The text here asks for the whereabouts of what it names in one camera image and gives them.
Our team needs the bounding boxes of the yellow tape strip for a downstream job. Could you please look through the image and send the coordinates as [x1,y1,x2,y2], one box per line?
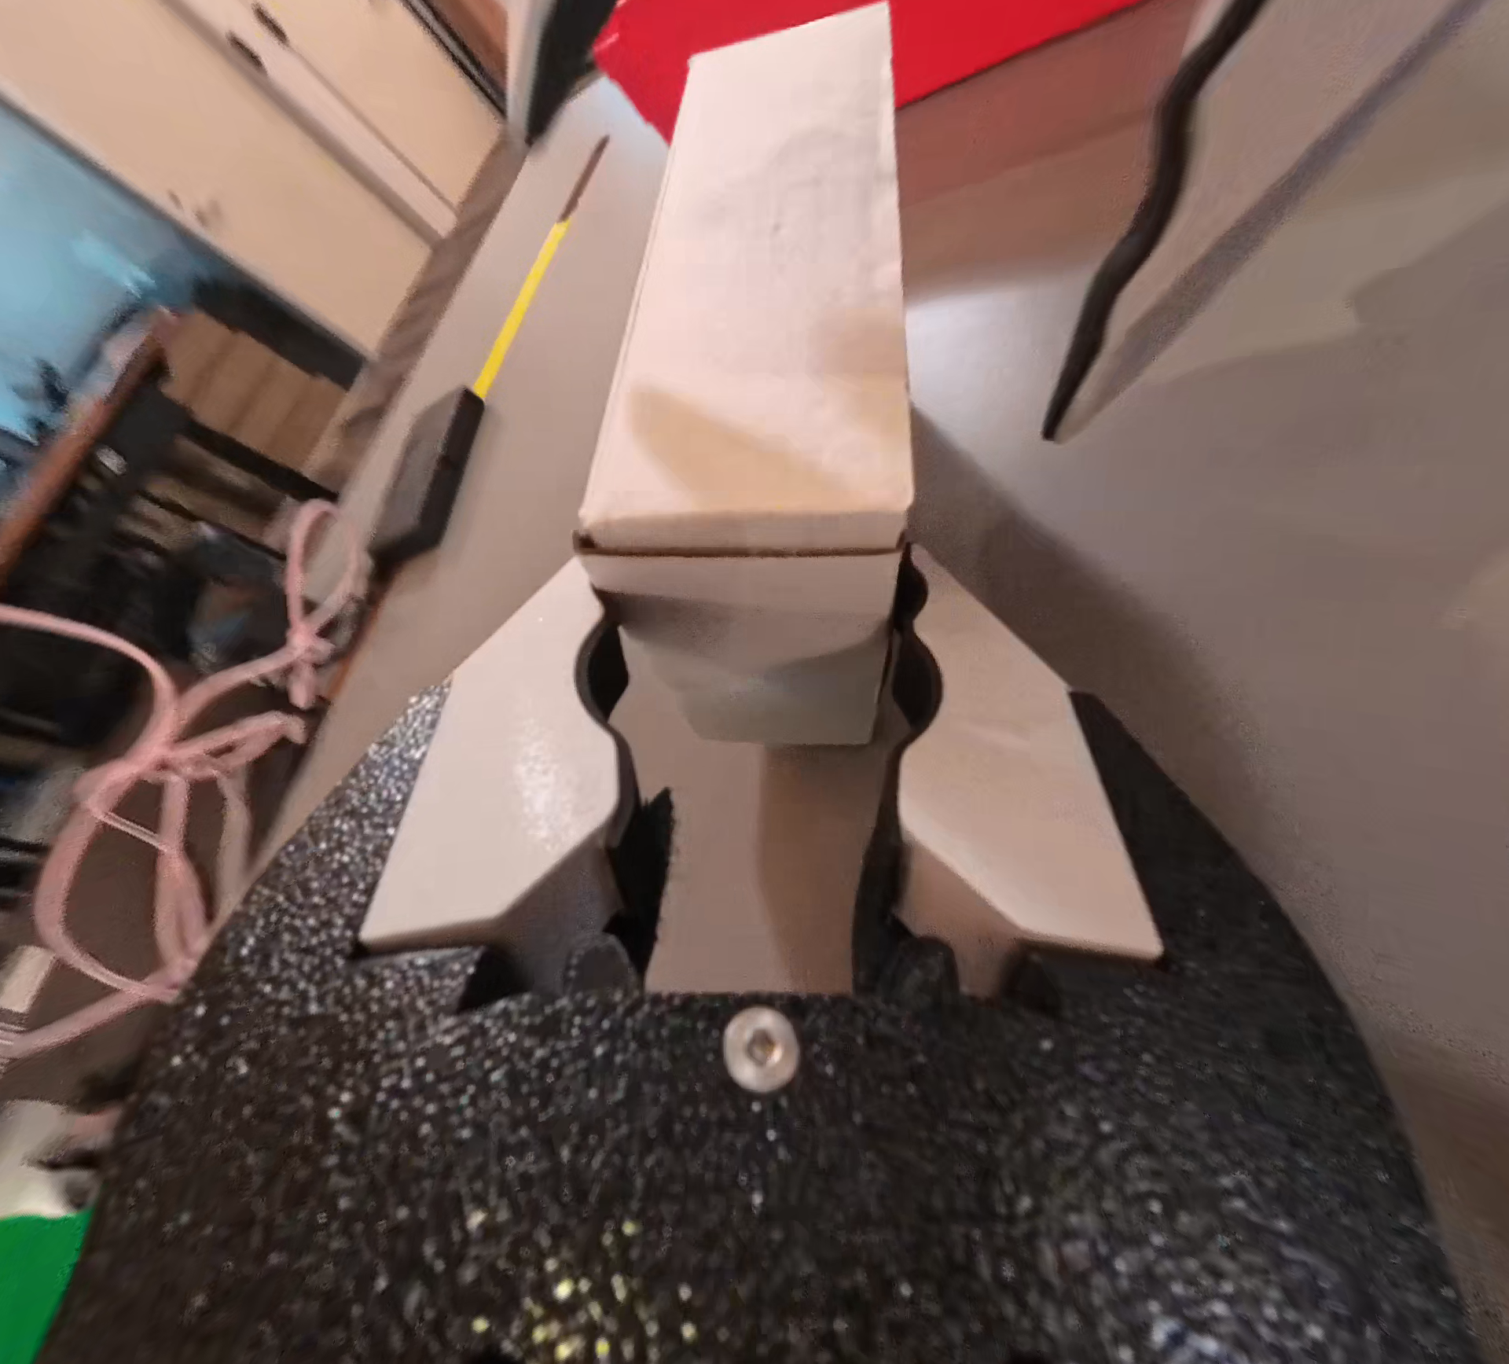
[471,219,577,401]

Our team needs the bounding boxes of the pink braided cable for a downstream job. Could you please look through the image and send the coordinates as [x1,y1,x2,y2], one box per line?
[0,497,378,1061]

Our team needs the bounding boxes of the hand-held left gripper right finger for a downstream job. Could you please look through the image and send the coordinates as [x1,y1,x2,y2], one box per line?
[865,547,1166,992]

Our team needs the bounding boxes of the glass partition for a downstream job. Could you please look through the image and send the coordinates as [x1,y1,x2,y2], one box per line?
[0,99,369,468]

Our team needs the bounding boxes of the white cardboard box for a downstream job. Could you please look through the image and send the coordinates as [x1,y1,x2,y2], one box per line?
[573,2,918,746]

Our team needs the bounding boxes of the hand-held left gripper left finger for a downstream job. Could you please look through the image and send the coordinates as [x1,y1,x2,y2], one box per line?
[359,560,677,972]

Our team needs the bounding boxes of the wooden desk with black legs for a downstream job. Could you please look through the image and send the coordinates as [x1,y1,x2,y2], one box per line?
[0,319,179,575]

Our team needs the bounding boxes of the green plastic bin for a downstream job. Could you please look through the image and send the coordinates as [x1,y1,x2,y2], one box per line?
[0,1209,96,1364]

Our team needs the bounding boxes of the black rectangular device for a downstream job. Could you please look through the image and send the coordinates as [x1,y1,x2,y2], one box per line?
[373,389,488,562]

